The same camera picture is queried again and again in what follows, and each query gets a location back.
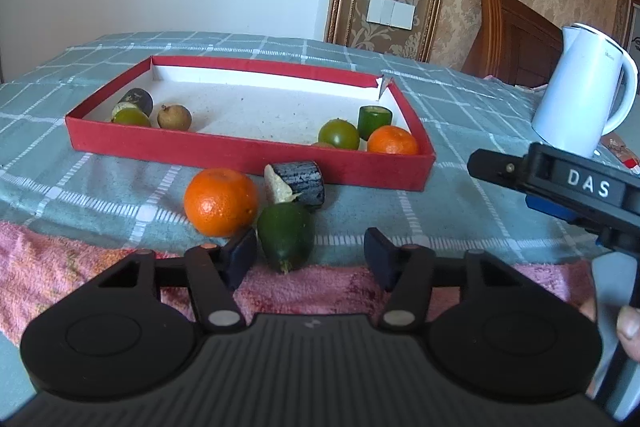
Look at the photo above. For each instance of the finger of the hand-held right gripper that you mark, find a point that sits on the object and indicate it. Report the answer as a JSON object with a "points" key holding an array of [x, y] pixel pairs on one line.
{"points": [[547, 208], [495, 167]]}

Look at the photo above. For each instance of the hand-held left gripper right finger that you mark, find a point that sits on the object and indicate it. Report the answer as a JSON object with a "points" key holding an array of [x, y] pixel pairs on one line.
{"points": [[380, 257]]}

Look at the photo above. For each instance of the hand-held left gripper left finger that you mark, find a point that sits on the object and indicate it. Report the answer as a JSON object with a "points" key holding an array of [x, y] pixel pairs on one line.
{"points": [[242, 252]]}

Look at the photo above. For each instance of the dark green pear-shaped fruit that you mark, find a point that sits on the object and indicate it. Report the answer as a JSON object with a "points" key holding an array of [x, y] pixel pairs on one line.
{"points": [[285, 232]]}

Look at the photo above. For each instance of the red shallow cardboard box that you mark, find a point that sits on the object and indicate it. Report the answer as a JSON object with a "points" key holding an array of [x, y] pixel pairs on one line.
{"points": [[200, 152]]}

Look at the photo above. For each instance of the green tangerine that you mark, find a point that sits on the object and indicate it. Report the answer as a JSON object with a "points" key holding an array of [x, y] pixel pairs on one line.
{"points": [[339, 134]]}

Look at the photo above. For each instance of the person's right hand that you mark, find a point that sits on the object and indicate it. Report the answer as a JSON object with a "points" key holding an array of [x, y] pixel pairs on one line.
{"points": [[629, 332]]}

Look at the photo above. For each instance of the red white packet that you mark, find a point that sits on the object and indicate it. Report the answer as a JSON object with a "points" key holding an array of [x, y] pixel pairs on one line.
{"points": [[620, 152]]}

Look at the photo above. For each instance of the large orange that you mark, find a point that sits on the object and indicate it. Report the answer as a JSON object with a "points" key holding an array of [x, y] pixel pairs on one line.
{"points": [[217, 202]]}

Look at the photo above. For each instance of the pink cloth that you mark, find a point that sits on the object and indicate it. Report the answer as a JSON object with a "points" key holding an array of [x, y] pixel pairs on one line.
{"points": [[532, 88]]}

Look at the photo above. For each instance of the dark eggplant piece on cloth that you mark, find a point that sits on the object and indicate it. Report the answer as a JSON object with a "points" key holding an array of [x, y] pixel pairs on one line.
{"points": [[300, 182]]}

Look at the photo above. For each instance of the small orange tangerine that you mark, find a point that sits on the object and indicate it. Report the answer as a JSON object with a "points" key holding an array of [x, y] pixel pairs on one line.
{"points": [[392, 141]]}

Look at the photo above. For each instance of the white electric kettle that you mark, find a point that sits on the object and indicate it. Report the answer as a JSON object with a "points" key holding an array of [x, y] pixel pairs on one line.
{"points": [[575, 97]]}

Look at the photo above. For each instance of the small brown fruit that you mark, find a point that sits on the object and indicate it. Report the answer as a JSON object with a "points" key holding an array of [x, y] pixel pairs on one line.
{"points": [[324, 145]]}

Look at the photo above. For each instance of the wooden chair back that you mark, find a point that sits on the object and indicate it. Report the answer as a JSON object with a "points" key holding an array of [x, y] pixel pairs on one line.
{"points": [[510, 37]]}

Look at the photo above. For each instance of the green cylinder piece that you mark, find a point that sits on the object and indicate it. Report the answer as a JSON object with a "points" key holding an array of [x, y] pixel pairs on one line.
{"points": [[371, 119]]}

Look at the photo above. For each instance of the yellow green round fruit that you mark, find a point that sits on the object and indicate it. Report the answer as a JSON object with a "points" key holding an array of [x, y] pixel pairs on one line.
{"points": [[131, 118]]}

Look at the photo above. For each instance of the pink towel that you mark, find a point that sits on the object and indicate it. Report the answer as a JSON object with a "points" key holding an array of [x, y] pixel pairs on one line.
{"points": [[50, 267]]}

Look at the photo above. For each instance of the white wall switch panel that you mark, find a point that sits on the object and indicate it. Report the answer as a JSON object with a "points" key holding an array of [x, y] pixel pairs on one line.
{"points": [[390, 12]]}

